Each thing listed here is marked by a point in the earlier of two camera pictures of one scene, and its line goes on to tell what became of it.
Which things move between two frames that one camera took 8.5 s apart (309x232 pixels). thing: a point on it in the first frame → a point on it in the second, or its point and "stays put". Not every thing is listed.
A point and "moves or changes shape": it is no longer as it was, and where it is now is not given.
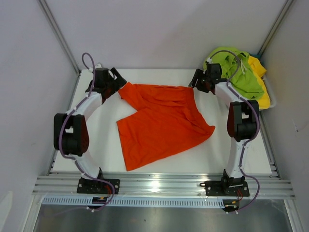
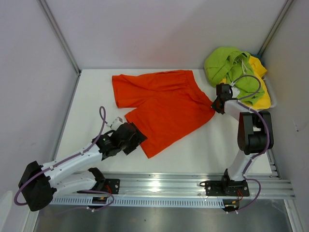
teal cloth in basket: [257, 56] stays put
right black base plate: [227, 188] stays put
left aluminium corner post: [71, 57] stays put
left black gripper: [119, 83] → [137, 137]
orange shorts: [167, 120] moves or changes shape
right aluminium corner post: [276, 25] stays put
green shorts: [236, 69] stays put
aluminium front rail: [263, 184] stays put
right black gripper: [198, 75] → [213, 105]
